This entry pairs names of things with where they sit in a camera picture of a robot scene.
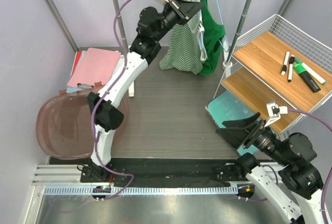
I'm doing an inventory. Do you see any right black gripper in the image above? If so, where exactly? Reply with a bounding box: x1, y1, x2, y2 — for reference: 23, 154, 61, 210
215, 110, 290, 164

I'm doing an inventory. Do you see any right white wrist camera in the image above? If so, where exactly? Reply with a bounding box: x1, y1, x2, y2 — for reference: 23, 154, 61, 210
265, 102, 288, 127

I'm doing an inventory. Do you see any small white black marker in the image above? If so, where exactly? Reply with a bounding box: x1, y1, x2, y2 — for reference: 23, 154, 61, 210
287, 63, 293, 82

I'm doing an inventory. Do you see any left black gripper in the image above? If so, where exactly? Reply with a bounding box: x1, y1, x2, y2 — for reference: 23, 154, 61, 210
153, 0, 204, 43

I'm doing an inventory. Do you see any grey white clothes rack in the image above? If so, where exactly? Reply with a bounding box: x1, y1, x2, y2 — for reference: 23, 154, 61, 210
107, 0, 261, 97

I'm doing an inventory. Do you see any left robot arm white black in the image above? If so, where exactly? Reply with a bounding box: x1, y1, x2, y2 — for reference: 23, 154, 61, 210
78, 0, 205, 183

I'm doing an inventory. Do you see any stack of papers folders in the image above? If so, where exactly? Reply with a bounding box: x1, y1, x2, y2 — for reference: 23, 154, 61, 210
66, 50, 127, 95

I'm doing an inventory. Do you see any green white striped tank top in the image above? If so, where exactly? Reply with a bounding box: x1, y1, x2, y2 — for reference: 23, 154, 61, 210
159, 10, 208, 75

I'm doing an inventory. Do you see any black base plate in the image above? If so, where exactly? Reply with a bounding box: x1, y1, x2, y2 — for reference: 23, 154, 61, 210
50, 153, 259, 188

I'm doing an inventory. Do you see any white wire wooden shelf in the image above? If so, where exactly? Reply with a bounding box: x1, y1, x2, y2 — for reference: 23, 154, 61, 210
219, 15, 331, 119

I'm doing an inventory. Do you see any teal cutting mat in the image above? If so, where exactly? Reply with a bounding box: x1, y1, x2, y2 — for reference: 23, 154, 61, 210
206, 90, 275, 156

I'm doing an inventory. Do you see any white green capped marker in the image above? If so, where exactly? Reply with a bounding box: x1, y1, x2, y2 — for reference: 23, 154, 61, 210
301, 62, 327, 85

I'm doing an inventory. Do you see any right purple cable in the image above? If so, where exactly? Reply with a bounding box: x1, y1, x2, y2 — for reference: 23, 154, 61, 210
243, 108, 332, 224

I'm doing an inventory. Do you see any white slotted cable duct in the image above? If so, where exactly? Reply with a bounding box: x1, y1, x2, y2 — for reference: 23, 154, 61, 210
44, 185, 238, 197

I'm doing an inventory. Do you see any green black highlighter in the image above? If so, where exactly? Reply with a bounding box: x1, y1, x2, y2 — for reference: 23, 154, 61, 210
294, 64, 321, 93

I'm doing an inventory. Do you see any brown translucent plastic basin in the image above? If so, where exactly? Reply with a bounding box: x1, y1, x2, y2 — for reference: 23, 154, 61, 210
35, 89, 130, 160

